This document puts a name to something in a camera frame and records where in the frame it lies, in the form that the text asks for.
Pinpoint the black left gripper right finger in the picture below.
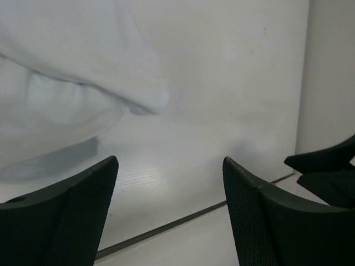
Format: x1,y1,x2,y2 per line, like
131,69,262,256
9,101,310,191
222,157,354,265

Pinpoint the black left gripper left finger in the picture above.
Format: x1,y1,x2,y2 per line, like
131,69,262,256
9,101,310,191
1,156,119,265

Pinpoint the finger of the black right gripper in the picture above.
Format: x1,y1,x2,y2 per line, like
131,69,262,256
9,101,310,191
297,170,354,207
284,137,354,173

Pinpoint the white skirt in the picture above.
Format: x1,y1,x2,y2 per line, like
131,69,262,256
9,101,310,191
1,1,169,183

